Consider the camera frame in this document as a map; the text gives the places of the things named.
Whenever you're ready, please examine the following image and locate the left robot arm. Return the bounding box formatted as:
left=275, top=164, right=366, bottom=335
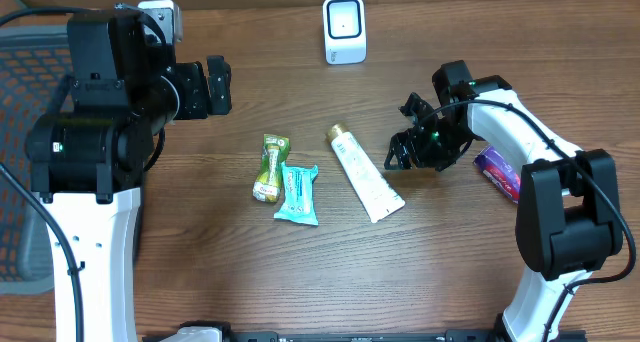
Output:
left=26, top=0, right=232, bottom=341

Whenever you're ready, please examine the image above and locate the grey plastic mesh basket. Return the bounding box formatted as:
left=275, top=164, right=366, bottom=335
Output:
left=1, top=25, right=72, bottom=295

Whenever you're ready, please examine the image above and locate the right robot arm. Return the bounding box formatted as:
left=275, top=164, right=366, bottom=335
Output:
left=384, top=60, right=637, bottom=341

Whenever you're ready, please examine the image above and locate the green snack packet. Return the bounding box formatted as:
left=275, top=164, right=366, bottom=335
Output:
left=252, top=134, right=290, bottom=203

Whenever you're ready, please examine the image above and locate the white barcode scanner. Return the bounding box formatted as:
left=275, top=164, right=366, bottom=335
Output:
left=322, top=0, right=367, bottom=65

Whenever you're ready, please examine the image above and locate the purple sanitary pad pack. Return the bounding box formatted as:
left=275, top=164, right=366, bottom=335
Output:
left=473, top=146, right=521, bottom=203

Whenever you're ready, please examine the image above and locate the white tube gold cap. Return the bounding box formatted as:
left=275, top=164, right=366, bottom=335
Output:
left=327, top=123, right=405, bottom=223

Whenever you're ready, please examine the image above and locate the mint green wipes pack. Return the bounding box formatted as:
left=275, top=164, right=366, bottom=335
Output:
left=274, top=162, right=319, bottom=226

